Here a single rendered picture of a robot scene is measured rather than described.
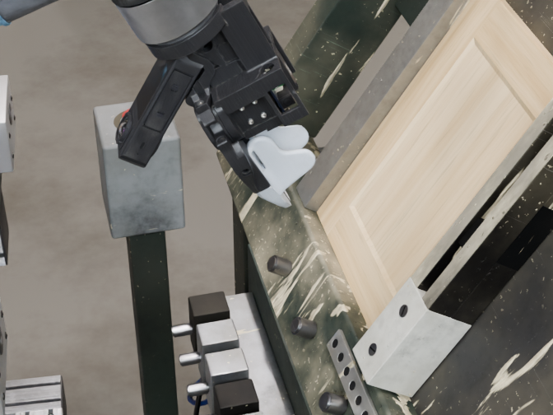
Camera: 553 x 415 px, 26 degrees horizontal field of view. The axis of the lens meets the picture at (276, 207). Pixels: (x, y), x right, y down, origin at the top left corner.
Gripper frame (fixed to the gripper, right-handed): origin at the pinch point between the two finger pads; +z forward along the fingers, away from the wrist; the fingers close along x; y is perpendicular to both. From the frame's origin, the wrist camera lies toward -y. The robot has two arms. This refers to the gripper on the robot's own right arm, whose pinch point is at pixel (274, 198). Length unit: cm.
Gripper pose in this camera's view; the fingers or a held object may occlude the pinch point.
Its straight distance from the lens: 106.7
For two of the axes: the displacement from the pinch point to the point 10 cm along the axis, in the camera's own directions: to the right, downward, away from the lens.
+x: -1.5, -6.1, 7.8
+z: 4.5, 6.6, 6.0
